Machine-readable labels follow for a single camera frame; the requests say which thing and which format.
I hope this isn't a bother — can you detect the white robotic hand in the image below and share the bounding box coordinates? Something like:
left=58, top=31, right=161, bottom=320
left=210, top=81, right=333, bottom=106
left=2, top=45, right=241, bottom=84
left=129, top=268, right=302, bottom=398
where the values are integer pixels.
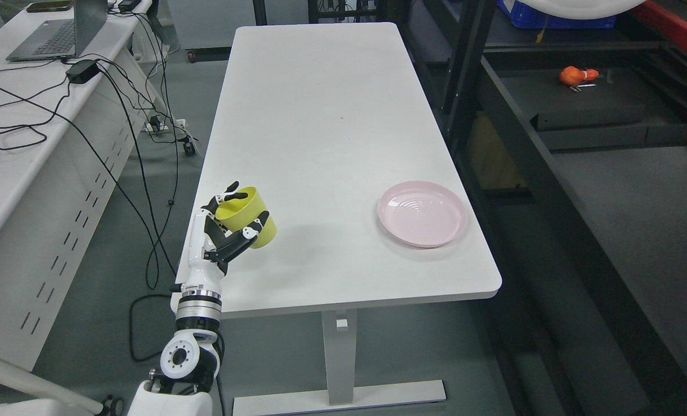
left=173, top=181, right=270, bottom=296

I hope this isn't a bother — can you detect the yellow plastic cup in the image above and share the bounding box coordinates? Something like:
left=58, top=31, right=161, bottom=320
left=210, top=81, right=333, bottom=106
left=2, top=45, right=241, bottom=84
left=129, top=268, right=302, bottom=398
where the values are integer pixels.
left=216, top=186, right=277, bottom=248

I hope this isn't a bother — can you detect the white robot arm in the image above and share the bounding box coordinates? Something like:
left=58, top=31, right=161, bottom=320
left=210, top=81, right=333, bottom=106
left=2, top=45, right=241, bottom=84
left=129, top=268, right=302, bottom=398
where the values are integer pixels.
left=128, top=182, right=277, bottom=415

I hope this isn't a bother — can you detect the black metal shelf rack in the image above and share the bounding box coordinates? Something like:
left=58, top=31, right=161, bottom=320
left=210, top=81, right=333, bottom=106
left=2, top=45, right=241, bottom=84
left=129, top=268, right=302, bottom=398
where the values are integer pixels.
left=391, top=1, right=687, bottom=415

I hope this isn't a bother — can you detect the white power strip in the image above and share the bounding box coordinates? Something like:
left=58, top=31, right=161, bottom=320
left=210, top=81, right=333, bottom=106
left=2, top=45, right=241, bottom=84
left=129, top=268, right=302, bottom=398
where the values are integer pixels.
left=142, top=116, right=188, bottom=135

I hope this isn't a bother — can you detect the white table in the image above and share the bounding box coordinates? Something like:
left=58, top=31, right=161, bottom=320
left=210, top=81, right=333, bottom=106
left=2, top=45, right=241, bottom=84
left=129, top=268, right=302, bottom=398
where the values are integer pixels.
left=194, top=22, right=510, bottom=415

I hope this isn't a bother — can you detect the white side desk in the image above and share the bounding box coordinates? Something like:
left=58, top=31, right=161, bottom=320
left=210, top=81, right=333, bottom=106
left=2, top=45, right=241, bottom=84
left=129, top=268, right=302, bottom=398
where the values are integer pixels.
left=0, top=1, right=161, bottom=372

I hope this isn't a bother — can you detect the black power adapter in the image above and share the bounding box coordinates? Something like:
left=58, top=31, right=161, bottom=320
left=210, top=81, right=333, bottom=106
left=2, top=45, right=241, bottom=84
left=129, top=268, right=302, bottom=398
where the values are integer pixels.
left=65, top=59, right=100, bottom=84

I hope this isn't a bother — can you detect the pink plastic plate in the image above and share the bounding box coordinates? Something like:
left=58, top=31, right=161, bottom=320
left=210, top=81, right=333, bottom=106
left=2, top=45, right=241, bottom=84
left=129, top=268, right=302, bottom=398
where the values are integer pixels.
left=377, top=181, right=467, bottom=248

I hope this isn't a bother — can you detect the grey laptop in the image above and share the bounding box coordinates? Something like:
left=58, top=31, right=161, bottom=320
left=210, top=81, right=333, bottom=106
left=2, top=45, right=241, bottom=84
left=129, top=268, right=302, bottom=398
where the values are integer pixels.
left=6, top=1, right=108, bottom=62

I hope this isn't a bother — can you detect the black smartphone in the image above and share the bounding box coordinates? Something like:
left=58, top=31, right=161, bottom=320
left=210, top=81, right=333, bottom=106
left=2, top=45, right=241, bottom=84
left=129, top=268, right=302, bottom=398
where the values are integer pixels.
left=25, top=1, right=73, bottom=13

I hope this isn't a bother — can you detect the blue plastic crate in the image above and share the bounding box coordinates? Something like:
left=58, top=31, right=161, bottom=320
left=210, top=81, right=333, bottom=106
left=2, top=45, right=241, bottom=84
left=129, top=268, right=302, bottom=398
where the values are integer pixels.
left=497, top=1, right=617, bottom=29

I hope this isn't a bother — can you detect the orange toy object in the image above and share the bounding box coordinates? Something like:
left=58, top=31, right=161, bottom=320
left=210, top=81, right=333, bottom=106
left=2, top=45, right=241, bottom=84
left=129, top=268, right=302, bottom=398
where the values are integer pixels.
left=558, top=66, right=600, bottom=87

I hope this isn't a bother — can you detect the black cable on desk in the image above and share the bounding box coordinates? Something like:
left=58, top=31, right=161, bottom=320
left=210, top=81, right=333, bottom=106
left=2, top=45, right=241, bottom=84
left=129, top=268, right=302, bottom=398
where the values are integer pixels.
left=0, top=78, right=69, bottom=151

